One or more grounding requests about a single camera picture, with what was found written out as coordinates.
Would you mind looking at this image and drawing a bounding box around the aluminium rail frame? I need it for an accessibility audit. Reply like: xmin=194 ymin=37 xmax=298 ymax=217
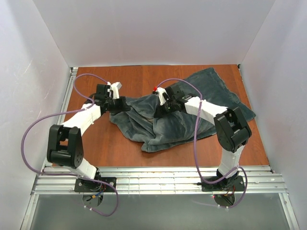
xmin=20 ymin=64 xmax=300 ymax=230

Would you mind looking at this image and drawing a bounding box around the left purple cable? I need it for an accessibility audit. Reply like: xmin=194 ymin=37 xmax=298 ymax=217
xmin=21 ymin=73 xmax=119 ymax=216

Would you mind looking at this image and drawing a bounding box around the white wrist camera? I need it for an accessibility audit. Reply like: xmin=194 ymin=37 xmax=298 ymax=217
xmin=153 ymin=87 xmax=169 ymax=105
xmin=107 ymin=82 xmax=122 ymax=99

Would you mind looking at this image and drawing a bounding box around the purple cable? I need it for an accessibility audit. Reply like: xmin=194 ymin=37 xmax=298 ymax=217
xmin=21 ymin=73 xmax=119 ymax=216
xmin=157 ymin=78 xmax=248 ymax=209

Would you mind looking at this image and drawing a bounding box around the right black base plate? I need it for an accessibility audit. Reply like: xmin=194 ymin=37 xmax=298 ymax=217
xmin=200 ymin=176 xmax=247 ymax=192

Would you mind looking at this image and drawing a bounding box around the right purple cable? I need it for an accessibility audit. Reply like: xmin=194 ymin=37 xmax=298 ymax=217
xmin=157 ymin=78 xmax=248 ymax=209

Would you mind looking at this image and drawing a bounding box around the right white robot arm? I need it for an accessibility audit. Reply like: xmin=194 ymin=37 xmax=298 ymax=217
xmin=153 ymin=87 xmax=252 ymax=187

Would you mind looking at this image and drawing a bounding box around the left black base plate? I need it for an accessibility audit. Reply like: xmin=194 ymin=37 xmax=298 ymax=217
xmin=74 ymin=177 xmax=117 ymax=193

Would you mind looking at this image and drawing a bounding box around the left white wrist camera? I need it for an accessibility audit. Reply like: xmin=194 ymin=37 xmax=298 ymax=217
xmin=107 ymin=82 xmax=122 ymax=99

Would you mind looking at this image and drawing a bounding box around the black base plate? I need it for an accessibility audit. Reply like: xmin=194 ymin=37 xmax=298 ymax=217
xmin=200 ymin=176 xmax=247 ymax=192
xmin=74 ymin=177 xmax=117 ymax=193

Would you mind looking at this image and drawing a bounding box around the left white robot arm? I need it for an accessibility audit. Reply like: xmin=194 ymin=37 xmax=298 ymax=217
xmin=47 ymin=82 xmax=130 ymax=179

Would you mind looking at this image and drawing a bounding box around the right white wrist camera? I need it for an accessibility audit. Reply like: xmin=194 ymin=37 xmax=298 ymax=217
xmin=153 ymin=87 xmax=169 ymax=105

